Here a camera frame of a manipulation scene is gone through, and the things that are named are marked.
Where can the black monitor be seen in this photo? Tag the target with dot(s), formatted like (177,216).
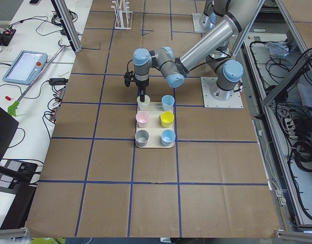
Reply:
(8,127)

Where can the light blue cup back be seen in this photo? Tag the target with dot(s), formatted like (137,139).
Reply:
(167,102)

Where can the aluminium frame post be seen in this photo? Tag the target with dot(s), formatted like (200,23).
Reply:
(63,14)

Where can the yellow plastic cup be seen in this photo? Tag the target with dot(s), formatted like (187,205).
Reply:
(167,119)

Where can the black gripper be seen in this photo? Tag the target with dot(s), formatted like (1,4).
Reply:
(142,84)

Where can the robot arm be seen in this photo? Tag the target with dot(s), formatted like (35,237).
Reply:
(174,70)
(208,18)

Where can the light blue cup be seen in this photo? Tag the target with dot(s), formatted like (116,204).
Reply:
(167,102)
(167,137)

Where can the light blue cup front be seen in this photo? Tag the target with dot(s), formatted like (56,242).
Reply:
(167,137)

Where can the white wire cup rack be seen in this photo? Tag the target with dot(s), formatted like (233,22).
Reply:
(123,15)

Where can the cream serving tray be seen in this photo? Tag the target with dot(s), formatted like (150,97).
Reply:
(154,126)

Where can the teach pendant tablet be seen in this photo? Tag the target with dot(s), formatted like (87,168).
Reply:
(26,67)

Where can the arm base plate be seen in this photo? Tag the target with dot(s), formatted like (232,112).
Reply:
(214,97)
(197,23)

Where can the black power adapter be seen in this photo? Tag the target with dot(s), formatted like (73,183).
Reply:
(57,81)

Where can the pink plastic cup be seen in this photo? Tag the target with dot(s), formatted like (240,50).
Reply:
(142,119)

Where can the reacher grabber tool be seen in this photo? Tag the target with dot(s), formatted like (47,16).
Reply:
(12,108)

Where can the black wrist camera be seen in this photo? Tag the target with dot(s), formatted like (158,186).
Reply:
(128,78)

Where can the white plastic cup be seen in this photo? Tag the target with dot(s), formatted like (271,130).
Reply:
(143,106)

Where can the grey plastic cup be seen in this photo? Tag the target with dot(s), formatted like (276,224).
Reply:
(141,138)

